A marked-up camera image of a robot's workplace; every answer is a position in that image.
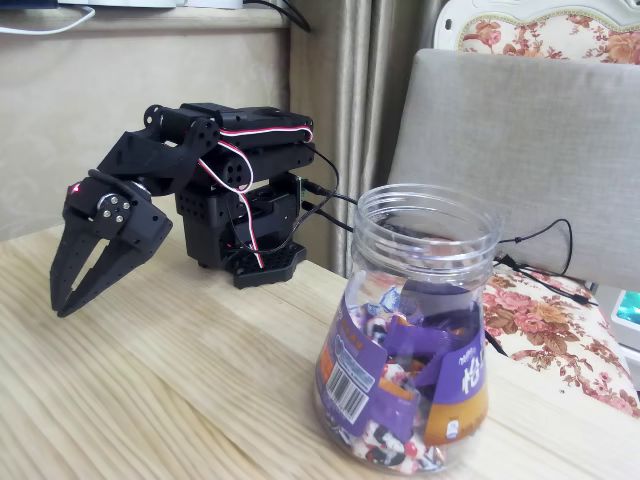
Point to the clear plastic candy jar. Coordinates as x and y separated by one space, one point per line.
465 380

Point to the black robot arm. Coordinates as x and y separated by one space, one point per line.
270 160

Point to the floral seat cushion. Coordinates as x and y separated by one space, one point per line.
550 330

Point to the beige curtain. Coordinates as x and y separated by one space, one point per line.
350 100

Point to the white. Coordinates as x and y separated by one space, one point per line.
390 442

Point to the white power strip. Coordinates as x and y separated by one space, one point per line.
150 3

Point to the white ornate floral chair back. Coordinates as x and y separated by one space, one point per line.
550 35

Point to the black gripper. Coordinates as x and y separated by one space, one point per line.
142 216

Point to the white device with teal screen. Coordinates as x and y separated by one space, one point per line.
627 315

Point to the grey chair backrest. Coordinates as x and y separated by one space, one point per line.
525 150

